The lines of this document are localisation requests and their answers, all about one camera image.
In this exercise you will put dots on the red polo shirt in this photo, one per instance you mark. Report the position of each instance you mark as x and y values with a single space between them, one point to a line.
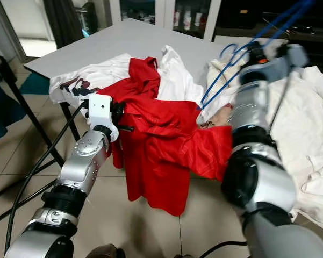
156 161

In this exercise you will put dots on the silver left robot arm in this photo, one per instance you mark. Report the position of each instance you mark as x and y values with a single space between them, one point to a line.
86 166

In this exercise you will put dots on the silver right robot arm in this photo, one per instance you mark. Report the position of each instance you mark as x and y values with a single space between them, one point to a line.
258 183

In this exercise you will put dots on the crumpled red shirt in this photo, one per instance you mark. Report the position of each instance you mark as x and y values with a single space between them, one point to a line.
142 80

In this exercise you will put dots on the cream crumpled garment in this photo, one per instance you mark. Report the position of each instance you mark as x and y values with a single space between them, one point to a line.
217 72

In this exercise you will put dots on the black speaker box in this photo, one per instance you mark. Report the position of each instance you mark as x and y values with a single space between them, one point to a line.
236 13

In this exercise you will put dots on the white T-shirt red black print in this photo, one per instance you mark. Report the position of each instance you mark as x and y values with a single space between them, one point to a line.
102 70

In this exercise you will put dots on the beige pink printed garment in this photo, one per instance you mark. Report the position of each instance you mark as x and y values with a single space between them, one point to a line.
220 119

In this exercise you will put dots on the white table black legs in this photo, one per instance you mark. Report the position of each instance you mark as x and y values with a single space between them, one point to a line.
107 40

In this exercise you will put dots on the blue denim jeans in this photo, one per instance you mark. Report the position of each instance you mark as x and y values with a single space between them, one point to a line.
2 113

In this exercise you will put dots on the chrome and black clothes rack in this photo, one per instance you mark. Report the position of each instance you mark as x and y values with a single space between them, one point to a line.
32 117

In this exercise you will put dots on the teal floor mat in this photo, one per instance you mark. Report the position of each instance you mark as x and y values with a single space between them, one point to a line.
29 85

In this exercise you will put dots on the large white garment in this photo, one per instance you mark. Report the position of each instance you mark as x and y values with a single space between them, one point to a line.
306 134

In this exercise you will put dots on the white glass door cabinet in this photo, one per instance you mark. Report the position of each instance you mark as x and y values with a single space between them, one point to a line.
164 13

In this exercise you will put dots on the grey curtain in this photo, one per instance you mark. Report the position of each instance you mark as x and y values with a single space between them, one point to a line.
64 21

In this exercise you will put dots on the dark left robot foot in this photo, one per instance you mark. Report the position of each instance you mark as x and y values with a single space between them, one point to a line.
105 252

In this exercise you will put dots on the dark robot foot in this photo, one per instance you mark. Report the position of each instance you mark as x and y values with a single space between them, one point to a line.
181 256
105 252

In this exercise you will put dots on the dark right robot foot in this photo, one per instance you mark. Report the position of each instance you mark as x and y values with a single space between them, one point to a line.
181 256

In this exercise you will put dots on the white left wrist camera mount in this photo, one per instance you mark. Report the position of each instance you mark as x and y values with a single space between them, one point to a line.
101 110

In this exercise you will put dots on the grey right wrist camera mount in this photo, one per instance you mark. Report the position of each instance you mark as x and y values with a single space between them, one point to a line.
285 62

